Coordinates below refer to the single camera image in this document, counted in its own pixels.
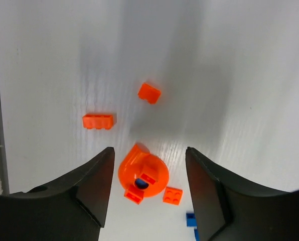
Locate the small orange lego brick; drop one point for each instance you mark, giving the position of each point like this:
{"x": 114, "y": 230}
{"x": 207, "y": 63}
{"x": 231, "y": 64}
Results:
{"x": 98, "y": 121}

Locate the small orange lego stud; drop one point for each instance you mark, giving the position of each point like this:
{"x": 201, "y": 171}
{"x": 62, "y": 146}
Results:
{"x": 149, "y": 93}

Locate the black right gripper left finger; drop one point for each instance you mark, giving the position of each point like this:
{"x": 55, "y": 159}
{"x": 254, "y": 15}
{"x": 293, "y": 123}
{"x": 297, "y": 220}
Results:
{"x": 70, "y": 207}

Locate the small blue lego stud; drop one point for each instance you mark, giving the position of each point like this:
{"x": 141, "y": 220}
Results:
{"x": 191, "y": 219}

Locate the orange round lego piece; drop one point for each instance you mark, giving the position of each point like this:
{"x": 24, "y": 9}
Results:
{"x": 142, "y": 174}

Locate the small orange lego piece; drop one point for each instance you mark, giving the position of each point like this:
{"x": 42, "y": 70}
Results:
{"x": 172, "y": 195}

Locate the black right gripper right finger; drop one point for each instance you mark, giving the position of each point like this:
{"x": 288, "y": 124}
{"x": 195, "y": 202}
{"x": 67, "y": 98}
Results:
{"x": 230, "y": 207}

